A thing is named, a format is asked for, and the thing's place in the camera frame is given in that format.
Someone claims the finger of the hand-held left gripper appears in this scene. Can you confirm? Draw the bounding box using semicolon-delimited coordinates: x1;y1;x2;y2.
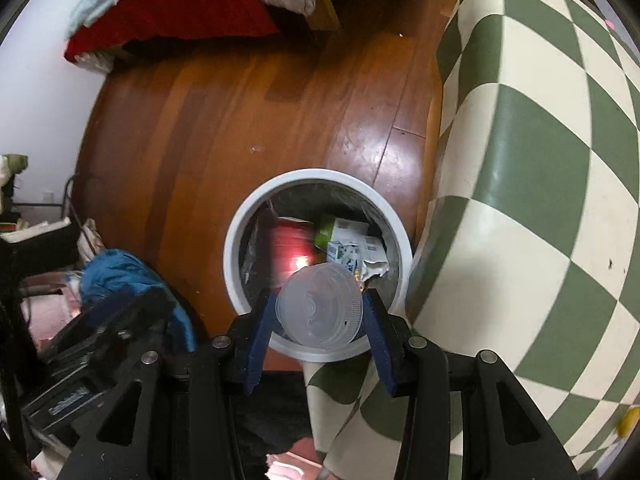
42;292;171;366

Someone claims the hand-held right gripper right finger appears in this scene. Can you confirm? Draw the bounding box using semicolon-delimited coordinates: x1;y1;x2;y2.
362;290;582;480

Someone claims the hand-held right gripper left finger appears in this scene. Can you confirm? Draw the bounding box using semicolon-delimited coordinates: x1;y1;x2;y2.
60;291;280;480

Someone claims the clear plastic cup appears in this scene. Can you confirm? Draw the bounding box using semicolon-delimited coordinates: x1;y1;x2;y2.
276;261;364;350

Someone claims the white round bin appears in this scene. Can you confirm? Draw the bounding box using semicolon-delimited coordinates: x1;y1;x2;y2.
222;169;414;363

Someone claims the white barcode box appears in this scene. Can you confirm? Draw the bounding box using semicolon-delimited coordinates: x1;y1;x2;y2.
360;235;390;281

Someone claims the blue and red carton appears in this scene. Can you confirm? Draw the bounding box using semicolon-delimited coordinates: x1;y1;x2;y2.
326;241;362;273

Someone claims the red drink can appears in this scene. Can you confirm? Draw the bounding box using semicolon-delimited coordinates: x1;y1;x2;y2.
270;217;318;288

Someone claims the green and white box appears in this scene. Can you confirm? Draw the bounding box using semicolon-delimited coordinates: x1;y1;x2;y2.
314;214;371;251

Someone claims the blue cloth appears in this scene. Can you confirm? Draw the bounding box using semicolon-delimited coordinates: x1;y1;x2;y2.
80;250;198;353

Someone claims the pink slipper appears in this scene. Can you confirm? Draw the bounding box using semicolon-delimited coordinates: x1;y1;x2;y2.
265;452;326;480

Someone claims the green and cream checkered tablecloth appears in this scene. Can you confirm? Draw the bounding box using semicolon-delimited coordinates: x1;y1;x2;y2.
305;0;640;480

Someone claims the banana peel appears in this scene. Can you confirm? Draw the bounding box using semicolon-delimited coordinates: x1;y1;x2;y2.
616;406;640;438

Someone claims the red blanket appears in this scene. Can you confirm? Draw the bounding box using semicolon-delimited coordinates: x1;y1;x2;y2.
64;0;281;63

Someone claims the wooden bed frame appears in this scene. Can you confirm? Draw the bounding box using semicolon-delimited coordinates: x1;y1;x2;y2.
305;0;343;33

